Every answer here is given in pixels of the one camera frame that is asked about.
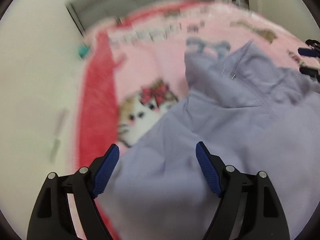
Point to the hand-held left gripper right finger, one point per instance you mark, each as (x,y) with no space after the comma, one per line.
(207,171)

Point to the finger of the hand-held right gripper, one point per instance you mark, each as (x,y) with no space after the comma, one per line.
(310,52)
(311,73)

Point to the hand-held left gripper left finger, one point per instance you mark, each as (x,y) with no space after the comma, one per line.
(106,171)

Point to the purple puffer jacket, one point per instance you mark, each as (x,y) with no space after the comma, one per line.
(225,130)

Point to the floral bedsheet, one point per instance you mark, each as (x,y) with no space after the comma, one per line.
(57,147)

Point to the pink printed blanket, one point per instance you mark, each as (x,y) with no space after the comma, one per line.
(140,67)

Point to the teal small toy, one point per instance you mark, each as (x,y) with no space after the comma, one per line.
(83,51)

